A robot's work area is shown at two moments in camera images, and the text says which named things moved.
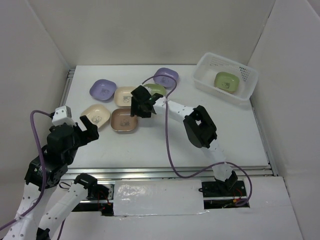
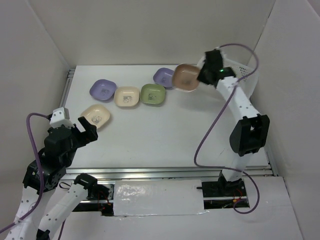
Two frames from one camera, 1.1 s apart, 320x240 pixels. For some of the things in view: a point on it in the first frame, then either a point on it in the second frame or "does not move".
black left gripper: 91,133 does not move
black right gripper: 135,110 to 200,77
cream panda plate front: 98,114 does not move
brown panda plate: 121,120 to 185,77
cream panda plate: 122,96 does not move
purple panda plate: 103,90 does not move
